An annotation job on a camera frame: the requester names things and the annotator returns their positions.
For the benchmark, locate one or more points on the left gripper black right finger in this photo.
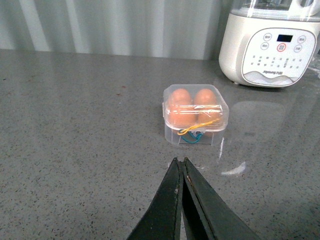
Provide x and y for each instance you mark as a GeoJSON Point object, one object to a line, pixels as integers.
{"type": "Point", "coordinates": [206, 216]}

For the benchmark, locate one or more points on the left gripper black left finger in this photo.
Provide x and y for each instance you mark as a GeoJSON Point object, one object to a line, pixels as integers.
{"type": "Point", "coordinates": [162, 220]}

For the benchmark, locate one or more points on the brown egg carried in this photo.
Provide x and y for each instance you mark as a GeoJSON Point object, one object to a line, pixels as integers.
{"type": "Point", "coordinates": [209, 113]}

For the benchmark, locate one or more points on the clear plastic egg box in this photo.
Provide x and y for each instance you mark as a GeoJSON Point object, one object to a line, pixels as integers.
{"type": "Point", "coordinates": [212, 134]}

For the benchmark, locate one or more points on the brown egg front left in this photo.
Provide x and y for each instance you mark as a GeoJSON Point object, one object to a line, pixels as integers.
{"type": "Point", "coordinates": [181, 113]}

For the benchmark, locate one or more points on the brown egg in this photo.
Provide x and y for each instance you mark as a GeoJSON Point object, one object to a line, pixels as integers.
{"type": "Point", "coordinates": [181, 113]}
{"type": "Point", "coordinates": [180, 95]}
{"type": "Point", "coordinates": [205, 96]}

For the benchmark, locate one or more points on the brown egg back right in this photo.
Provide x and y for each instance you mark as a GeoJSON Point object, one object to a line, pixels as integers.
{"type": "Point", "coordinates": [205, 96]}

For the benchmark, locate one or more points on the brown egg back left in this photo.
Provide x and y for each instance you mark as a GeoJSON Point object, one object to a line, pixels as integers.
{"type": "Point", "coordinates": [180, 95]}

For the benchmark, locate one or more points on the blue rubber band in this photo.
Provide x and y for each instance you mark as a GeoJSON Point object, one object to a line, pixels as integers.
{"type": "Point", "coordinates": [191, 137]}

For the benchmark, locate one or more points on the white Joyoung soymilk maker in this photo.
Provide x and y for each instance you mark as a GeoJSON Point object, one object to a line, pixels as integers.
{"type": "Point", "coordinates": [270, 43]}

